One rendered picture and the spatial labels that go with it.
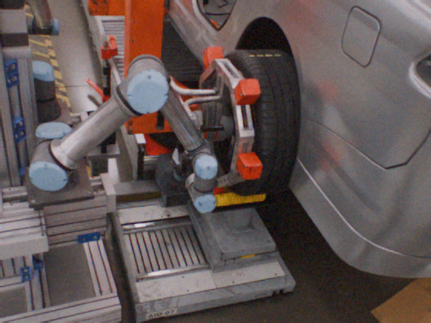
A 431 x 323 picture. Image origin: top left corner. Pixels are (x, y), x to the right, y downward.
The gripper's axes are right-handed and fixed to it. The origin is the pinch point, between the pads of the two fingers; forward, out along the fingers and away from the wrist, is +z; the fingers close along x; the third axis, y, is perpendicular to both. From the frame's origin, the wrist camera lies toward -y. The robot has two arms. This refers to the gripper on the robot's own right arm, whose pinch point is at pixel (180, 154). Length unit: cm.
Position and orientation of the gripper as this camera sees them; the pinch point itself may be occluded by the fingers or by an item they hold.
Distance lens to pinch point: 191.0
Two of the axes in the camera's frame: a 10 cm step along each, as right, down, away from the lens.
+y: 1.3, -8.1, -5.7
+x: -9.4, 0.9, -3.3
